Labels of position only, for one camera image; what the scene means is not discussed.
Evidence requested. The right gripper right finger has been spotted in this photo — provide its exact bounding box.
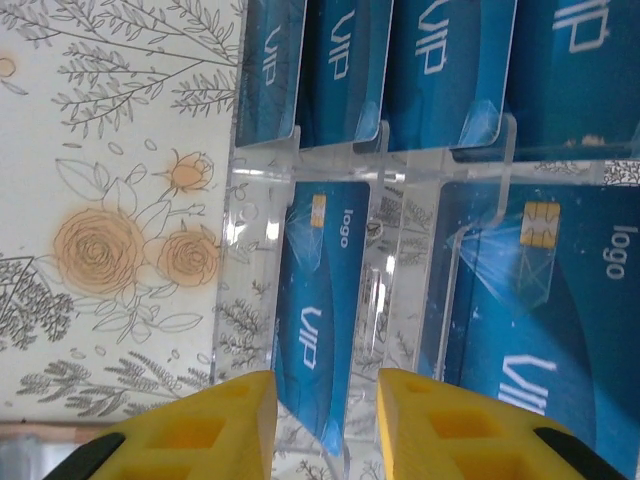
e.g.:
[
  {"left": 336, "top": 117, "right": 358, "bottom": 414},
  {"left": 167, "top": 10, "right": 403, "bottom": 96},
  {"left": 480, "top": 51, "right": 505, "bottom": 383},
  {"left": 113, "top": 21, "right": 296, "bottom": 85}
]
[{"left": 375, "top": 368, "right": 629, "bottom": 480}]

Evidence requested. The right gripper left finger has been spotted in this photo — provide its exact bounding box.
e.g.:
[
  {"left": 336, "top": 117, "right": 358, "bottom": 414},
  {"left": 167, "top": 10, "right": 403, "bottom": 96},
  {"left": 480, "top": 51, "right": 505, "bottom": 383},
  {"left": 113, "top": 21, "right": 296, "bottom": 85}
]
[{"left": 47, "top": 369, "right": 280, "bottom": 480}]

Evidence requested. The clear acrylic card stand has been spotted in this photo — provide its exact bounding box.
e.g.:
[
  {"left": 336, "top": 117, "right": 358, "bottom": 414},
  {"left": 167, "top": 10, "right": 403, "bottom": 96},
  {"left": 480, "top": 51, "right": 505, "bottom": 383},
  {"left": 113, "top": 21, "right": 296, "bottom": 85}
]
[{"left": 212, "top": 0, "right": 640, "bottom": 480}]

